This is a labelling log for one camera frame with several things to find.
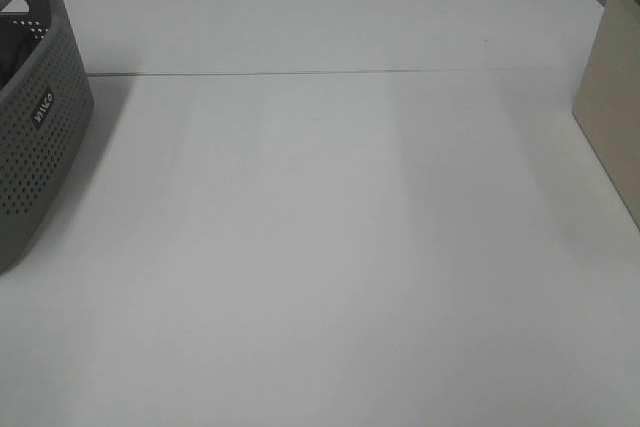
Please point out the dark grey towel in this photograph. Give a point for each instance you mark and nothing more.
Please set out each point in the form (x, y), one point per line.
(16, 46)

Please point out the grey perforated plastic laundry basket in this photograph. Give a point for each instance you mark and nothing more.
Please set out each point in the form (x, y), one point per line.
(45, 111)

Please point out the beige fabric storage bin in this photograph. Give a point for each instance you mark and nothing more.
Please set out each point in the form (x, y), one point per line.
(606, 106)

